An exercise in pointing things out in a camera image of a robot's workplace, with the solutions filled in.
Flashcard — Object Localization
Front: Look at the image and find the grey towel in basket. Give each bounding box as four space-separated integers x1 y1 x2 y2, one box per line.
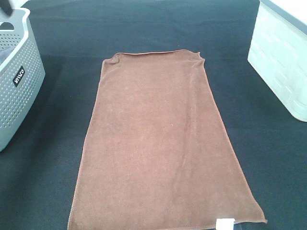
0 46 14 69

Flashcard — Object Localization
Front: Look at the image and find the white plastic storage bin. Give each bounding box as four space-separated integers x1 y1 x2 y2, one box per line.
248 0 307 122

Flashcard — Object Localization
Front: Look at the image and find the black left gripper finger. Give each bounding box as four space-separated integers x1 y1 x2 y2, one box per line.
0 0 13 15

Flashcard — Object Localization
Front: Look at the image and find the white perforated laundry basket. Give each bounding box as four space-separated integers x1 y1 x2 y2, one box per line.
0 8 46 150

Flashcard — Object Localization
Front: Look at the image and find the black table cloth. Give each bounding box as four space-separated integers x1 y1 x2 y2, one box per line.
0 0 307 230

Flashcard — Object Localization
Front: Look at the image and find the brown towel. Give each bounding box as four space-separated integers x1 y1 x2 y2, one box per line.
68 49 266 230

